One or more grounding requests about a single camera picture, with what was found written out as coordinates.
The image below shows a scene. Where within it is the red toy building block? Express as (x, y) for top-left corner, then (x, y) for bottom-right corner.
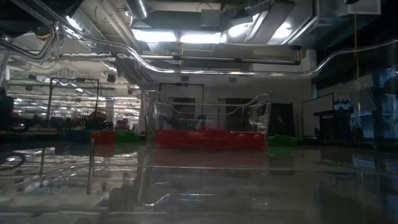
(198, 126), (233, 151)
(154, 129), (200, 150)
(231, 131), (267, 152)
(91, 130), (116, 146)

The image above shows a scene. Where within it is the grey ceiling pipe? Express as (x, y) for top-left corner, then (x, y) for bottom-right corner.
(139, 54), (301, 66)

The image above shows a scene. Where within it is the clear plastic bin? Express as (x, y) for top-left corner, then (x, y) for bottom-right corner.
(0, 0), (144, 212)
(142, 90), (272, 153)
(93, 37), (398, 224)

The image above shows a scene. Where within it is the ceiling light fixture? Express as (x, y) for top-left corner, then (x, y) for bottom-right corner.
(132, 29), (177, 43)
(179, 32), (222, 44)

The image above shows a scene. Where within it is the blue toy building block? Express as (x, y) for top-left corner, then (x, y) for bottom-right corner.
(65, 129), (93, 144)

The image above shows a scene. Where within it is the rectangular metal air duct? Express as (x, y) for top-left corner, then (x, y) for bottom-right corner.
(223, 0), (382, 47)

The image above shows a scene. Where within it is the round metal air duct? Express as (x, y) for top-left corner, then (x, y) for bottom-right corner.
(126, 0), (150, 20)

